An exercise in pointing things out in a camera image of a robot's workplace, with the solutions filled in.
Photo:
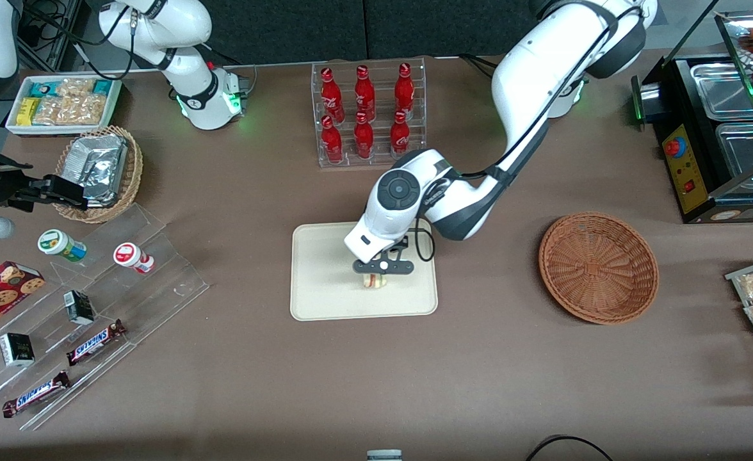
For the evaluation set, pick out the green lidded snack cup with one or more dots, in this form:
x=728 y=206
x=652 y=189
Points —
x=56 y=243

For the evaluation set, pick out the clear bag of crackers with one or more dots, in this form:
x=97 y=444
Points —
x=82 y=110
x=47 y=111
x=75 y=87

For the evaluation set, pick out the grey object at table edge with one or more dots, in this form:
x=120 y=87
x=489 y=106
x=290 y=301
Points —
x=384 y=456

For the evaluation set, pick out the light tan wicker basket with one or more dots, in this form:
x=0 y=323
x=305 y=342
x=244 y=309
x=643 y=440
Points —
x=132 y=173

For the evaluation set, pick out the brown round wicker basket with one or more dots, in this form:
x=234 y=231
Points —
x=597 y=269

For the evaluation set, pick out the small black drink carton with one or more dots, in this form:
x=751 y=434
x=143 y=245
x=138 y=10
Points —
x=79 y=307
x=16 y=349

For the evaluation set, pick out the black food warmer cabinet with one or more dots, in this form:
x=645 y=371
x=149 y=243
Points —
x=690 y=173

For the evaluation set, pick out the yellow snack packet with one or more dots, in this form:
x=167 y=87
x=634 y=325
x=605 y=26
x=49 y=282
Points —
x=27 y=112

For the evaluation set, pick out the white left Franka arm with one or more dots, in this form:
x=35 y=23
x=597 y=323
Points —
x=530 y=70

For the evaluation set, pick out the triangular white bread sandwich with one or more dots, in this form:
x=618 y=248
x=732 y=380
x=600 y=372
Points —
x=375 y=282

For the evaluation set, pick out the clear acrylic stepped stand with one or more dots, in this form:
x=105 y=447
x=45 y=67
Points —
x=159 y=288

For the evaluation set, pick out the red lidded snack cup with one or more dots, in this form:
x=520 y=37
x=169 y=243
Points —
x=130 y=256

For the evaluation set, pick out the silver foil packet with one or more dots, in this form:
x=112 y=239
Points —
x=98 y=166

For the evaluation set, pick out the steel warmer pan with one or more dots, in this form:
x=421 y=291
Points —
x=722 y=89
x=751 y=153

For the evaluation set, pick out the teal snack packet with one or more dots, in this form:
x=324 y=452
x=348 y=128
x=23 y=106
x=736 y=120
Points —
x=42 y=88
x=102 y=87

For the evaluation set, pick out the white rectangular snack bin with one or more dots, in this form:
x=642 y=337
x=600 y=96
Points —
x=63 y=129

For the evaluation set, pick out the cream plastic serving tray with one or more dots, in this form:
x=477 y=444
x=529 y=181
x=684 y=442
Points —
x=325 y=288

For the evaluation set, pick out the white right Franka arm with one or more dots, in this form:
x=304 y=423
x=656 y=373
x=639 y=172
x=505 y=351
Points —
x=178 y=25

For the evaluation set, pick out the red cola bottle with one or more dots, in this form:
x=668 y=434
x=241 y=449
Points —
x=364 y=139
x=331 y=144
x=365 y=96
x=400 y=137
x=331 y=96
x=404 y=93

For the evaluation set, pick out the brown Snickers bar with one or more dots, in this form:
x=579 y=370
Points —
x=36 y=394
x=95 y=342

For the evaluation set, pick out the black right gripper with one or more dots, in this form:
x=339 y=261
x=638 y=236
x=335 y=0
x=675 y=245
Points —
x=6 y=187

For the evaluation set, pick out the clear acrylic bottle rack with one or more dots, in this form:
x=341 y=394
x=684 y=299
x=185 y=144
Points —
x=380 y=161

